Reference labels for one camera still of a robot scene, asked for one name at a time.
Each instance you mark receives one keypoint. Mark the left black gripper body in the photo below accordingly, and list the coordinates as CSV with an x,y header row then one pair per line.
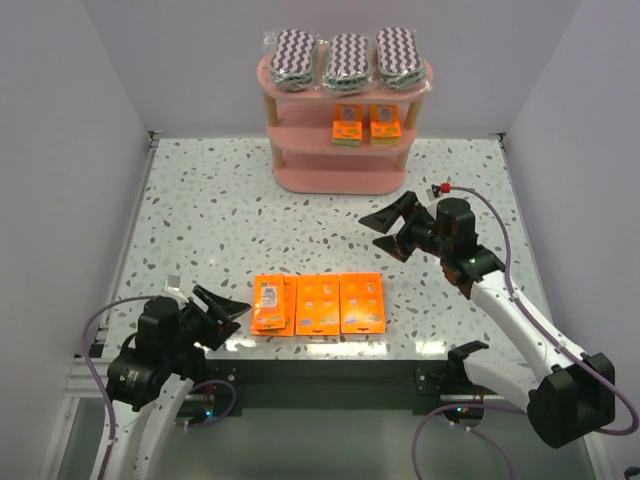
x,y
201,316

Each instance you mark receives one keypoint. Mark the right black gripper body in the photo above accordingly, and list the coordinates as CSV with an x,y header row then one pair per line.
x,y
411,229

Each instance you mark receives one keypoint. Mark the orange flat pack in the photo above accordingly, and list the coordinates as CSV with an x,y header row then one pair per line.
x,y
318,305
362,303
290,303

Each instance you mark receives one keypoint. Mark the orange sponge box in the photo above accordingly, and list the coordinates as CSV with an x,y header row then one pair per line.
x,y
347,127
385,128
269,303

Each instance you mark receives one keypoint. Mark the striped sponge pack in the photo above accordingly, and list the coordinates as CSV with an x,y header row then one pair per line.
x,y
291,59
400,64
348,66

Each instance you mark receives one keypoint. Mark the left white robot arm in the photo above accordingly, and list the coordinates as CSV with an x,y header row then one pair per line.
x,y
156,369

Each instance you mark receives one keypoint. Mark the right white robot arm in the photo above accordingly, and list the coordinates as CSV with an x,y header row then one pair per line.
x,y
565,392

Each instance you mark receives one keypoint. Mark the pink three-tier shelf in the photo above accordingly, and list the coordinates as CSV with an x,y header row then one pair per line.
x,y
305,159

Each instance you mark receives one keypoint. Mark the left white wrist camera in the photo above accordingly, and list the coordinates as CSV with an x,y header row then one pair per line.
x,y
172,290

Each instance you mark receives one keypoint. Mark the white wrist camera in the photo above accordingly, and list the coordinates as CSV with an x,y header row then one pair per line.
x,y
440,189
172,290

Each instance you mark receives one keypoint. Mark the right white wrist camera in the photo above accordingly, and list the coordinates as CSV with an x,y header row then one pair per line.
x,y
440,189

